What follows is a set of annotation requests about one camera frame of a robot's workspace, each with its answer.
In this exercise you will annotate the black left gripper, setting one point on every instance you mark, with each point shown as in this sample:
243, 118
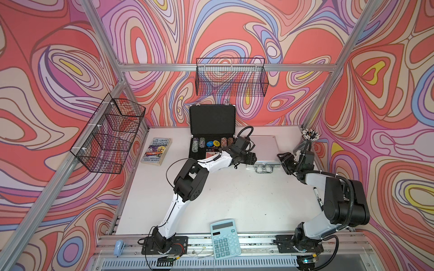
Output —
252, 158

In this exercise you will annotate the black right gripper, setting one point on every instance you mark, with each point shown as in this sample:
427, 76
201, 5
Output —
285, 158

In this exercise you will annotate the silver poker set case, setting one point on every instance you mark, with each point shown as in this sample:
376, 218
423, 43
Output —
266, 150

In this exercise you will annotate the black poker set case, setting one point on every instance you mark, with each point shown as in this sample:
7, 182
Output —
212, 127

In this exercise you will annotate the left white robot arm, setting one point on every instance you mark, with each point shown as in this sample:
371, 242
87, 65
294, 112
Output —
189, 184

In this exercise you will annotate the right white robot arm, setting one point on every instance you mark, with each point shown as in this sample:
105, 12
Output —
343, 204

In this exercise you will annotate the silver pencil cup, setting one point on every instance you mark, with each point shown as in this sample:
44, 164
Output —
308, 137

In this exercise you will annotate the black marker pen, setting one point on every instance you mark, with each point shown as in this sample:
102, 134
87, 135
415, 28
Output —
318, 197

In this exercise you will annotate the treehouse paperback book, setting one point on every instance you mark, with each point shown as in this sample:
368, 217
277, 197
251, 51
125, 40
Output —
156, 151

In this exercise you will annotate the teal calculator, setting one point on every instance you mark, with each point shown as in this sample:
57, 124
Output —
225, 240

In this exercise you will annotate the small blue stapler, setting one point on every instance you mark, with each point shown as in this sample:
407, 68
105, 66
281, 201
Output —
118, 248

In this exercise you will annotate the back black wire basket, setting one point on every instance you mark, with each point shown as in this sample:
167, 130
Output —
231, 77

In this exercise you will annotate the black wire basket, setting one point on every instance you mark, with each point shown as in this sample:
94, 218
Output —
112, 130
231, 77

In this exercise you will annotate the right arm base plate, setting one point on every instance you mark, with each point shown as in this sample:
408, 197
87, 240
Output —
289, 244

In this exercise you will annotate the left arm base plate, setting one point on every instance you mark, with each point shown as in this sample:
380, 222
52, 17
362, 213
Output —
176, 245

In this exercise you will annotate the left black wire basket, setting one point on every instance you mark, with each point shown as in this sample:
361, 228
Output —
112, 130

